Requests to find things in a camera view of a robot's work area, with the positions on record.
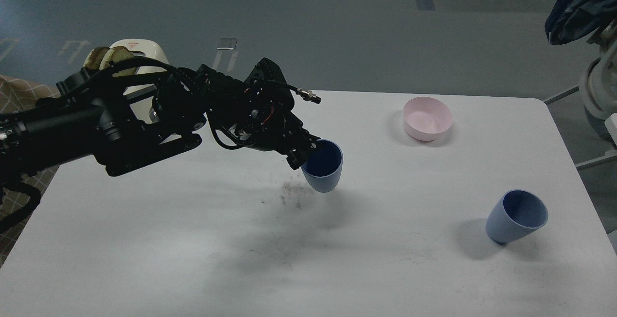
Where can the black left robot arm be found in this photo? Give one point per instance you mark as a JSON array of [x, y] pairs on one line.
[[92, 116]]

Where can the white robot base right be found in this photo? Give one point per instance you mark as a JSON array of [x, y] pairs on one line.
[[598, 85]]

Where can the bread slice front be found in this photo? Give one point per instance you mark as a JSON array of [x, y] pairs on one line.
[[115, 55]]

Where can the bread slice back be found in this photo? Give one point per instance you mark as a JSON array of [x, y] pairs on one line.
[[94, 59]]

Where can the dark blue cloth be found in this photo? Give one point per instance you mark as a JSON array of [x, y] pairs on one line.
[[570, 20]]

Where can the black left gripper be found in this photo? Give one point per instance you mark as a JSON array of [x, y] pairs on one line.
[[257, 113]]

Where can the blue cup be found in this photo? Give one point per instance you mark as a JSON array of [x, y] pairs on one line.
[[323, 169], [517, 214]]

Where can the cream toaster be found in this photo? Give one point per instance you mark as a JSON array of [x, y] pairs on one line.
[[149, 49]]

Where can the bread slice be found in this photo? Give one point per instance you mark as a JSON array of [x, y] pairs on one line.
[[94, 59], [115, 55]]

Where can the pink bowl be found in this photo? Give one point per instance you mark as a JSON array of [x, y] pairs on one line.
[[426, 118]]

